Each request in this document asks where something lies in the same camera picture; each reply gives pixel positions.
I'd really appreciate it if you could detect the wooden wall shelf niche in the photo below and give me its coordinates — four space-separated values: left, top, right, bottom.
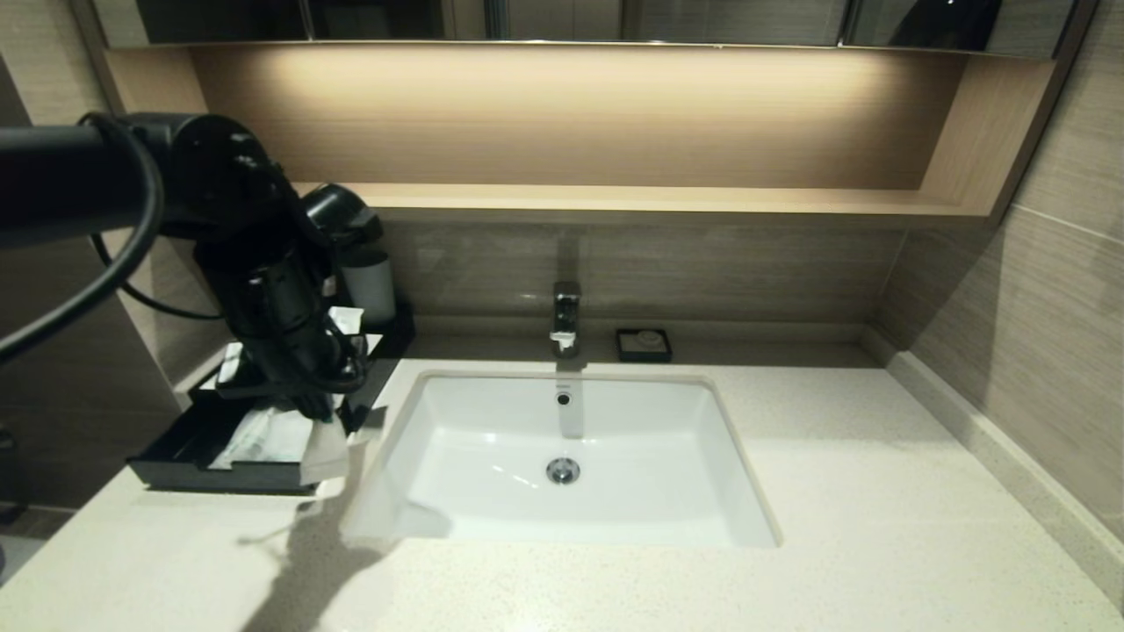
105 46 1055 225

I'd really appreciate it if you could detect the white sink basin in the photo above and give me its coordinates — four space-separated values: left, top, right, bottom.
342 369 782 549

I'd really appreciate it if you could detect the white panel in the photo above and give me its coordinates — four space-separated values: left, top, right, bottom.
218 332 385 387

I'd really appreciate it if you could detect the white cup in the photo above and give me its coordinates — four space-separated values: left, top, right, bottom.
341 250 399 327

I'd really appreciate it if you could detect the chrome faucet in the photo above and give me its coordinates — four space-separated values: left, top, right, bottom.
550 283 582 359

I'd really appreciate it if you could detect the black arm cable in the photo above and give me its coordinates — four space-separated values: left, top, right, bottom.
0 114 229 363

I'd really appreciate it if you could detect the black amenity drawer box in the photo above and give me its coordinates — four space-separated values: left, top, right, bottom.
186 303 418 433

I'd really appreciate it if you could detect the mirror cabinet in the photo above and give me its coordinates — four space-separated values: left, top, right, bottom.
75 0 1099 62

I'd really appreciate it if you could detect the black plastic tray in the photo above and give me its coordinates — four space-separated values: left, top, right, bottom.
127 399 354 498

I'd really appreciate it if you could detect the black soap dish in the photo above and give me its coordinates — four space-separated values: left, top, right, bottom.
616 328 673 364

